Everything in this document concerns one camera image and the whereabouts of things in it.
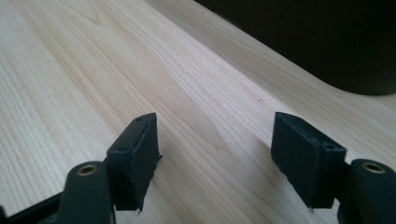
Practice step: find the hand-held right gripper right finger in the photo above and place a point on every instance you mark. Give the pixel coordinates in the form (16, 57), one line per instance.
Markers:
(306, 165)

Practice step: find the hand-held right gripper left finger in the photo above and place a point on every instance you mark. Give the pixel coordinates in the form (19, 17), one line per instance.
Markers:
(134, 165)

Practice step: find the large dark rounded object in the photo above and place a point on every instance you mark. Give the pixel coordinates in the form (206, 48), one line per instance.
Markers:
(314, 37)

